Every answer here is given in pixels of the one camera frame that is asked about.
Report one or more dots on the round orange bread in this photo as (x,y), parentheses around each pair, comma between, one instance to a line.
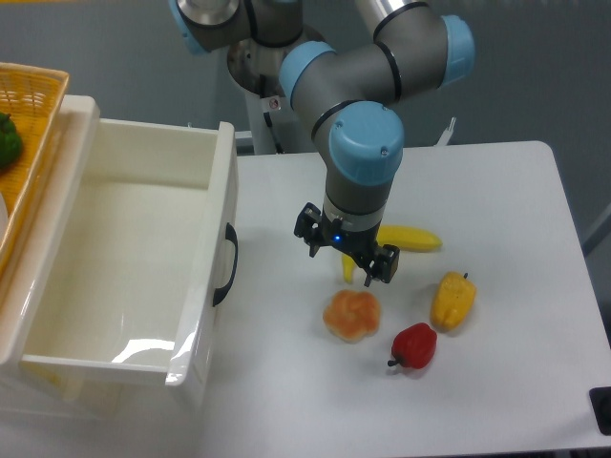
(352,315)

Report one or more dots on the yellow woven basket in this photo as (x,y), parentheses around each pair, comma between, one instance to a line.
(31,97)

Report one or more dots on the white open drawer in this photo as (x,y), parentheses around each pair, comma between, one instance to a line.
(128,298)

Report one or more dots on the black object at edge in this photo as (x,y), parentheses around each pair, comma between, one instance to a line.
(600,398)

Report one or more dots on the yellow banana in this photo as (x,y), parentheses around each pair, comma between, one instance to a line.
(410,238)

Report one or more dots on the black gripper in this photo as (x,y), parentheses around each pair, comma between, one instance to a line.
(317,231)

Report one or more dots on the black drawer handle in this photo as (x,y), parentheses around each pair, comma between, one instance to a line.
(230,257)

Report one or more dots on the white bracket behind table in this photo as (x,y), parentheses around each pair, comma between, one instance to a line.
(447,134)

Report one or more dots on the yellow bell pepper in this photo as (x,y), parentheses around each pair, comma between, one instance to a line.
(452,301)

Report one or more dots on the red bell pepper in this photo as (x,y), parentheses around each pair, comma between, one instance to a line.
(413,347)

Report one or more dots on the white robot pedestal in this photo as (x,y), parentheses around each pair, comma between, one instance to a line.
(274,127)

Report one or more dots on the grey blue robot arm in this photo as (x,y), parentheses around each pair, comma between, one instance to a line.
(343,100)

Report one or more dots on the green bell pepper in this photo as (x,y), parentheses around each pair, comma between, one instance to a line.
(11,142)

